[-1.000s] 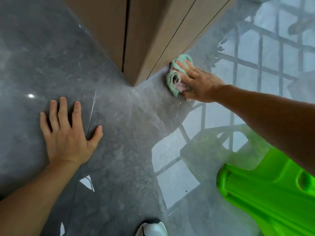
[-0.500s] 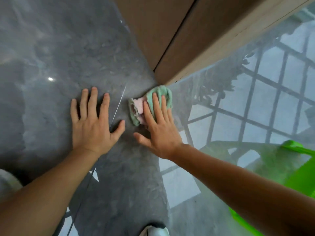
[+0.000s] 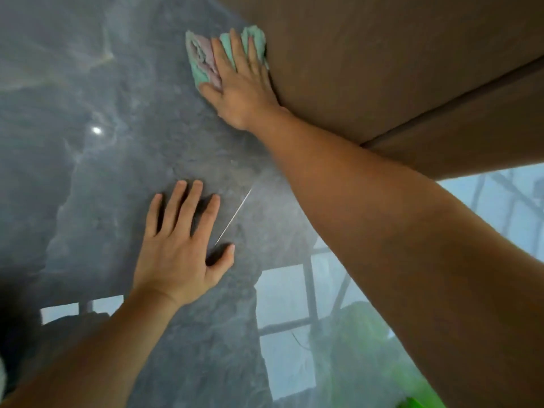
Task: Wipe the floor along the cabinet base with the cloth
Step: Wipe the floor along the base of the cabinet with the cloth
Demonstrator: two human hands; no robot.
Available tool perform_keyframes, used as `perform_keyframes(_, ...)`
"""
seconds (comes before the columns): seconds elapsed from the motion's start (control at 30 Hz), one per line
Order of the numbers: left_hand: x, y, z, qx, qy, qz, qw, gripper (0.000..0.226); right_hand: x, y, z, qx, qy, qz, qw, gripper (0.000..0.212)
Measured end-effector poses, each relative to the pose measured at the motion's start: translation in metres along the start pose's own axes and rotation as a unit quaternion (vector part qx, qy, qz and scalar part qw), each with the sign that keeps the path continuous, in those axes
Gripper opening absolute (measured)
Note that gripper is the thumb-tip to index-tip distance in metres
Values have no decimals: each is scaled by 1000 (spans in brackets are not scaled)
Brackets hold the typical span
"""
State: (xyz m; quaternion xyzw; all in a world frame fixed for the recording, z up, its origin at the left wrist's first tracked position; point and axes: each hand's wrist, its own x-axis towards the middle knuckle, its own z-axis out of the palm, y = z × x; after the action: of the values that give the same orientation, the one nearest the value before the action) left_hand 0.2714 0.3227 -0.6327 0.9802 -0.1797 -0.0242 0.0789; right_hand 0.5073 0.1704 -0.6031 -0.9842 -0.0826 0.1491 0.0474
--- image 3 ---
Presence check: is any person's right hand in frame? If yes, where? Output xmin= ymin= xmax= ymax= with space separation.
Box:
xmin=199 ymin=28 xmax=282 ymax=132

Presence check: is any person's left hand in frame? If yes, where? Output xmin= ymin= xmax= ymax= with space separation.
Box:
xmin=132 ymin=180 xmax=235 ymax=307

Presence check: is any green and pink cleaning cloth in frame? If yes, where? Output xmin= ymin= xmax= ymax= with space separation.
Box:
xmin=185 ymin=25 xmax=269 ymax=92

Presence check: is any person's left forearm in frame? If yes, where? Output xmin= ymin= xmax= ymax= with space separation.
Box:
xmin=0 ymin=287 xmax=182 ymax=408

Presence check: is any person's right forearm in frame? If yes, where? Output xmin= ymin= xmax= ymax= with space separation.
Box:
xmin=249 ymin=106 xmax=544 ymax=408

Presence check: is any brown wooden cabinet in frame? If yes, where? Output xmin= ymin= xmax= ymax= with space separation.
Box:
xmin=212 ymin=0 xmax=544 ymax=181

